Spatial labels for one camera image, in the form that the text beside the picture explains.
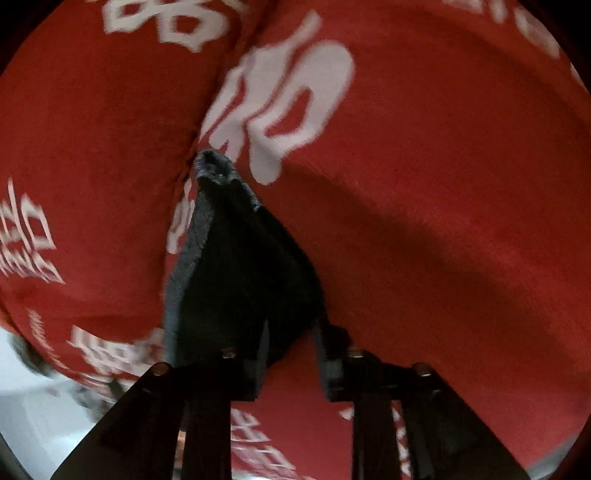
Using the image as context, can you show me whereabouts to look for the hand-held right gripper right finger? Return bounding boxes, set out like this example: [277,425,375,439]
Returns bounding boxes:
[313,323,532,480]

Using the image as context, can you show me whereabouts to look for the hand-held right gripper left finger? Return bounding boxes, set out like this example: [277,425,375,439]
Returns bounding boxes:
[50,318,271,480]

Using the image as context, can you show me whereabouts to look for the red printed blanket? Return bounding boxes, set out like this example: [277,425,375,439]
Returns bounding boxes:
[0,0,591,480]

